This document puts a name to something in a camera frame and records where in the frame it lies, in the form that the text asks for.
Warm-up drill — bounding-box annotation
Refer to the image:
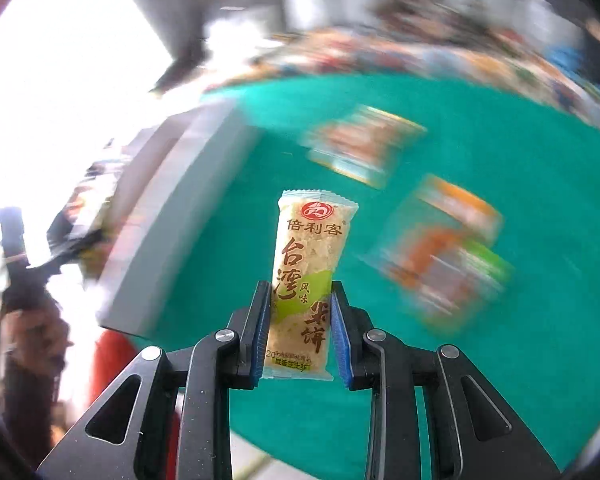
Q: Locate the floral bedsheet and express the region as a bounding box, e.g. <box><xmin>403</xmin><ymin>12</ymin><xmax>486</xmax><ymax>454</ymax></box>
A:
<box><xmin>209</xmin><ymin>29</ymin><xmax>600</xmax><ymax>129</ymax></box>

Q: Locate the cream rice cracker pack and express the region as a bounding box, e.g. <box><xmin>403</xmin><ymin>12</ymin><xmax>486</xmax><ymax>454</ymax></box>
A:
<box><xmin>263</xmin><ymin>190</ymin><xmax>358</xmax><ymax>379</ymax></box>

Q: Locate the green clear sausage pack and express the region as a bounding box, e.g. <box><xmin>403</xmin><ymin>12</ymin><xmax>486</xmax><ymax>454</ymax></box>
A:
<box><xmin>367</xmin><ymin>176</ymin><xmax>512</xmax><ymax>332</ymax></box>

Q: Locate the person left hand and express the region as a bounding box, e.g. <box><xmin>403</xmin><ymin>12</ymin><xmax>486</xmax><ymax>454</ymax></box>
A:
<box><xmin>0</xmin><ymin>294</ymin><xmax>72</xmax><ymax>377</ymax></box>

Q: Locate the white cardboard box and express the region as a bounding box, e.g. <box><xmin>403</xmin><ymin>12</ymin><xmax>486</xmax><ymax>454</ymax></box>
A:
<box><xmin>91</xmin><ymin>98</ymin><xmax>257</xmax><ymax>336</ymax></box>

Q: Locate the green satin bed cover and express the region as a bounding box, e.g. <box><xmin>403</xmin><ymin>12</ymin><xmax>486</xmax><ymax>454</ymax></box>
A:
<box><xmin>149</xmin><ymin>74</ymin><xmax>600</xmax><ymax>466</ymax></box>

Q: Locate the peanut snack pack yellow border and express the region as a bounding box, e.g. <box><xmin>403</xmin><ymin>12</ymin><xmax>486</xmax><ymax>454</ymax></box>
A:
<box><xmin>304</xmin><ymin>106</ymin><xmax>427</xmax><ymax>188</ymax></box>

